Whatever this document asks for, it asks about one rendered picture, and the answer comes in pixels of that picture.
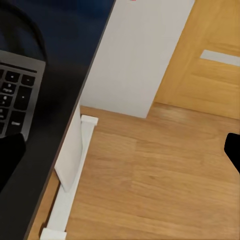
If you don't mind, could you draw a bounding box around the keyboard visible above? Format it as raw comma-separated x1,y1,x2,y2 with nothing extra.
0,50,46,142

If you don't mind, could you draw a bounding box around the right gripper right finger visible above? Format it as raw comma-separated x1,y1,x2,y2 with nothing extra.
224,132,240,173

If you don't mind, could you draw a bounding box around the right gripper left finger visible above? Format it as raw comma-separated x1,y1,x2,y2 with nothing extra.
0,133,26,193

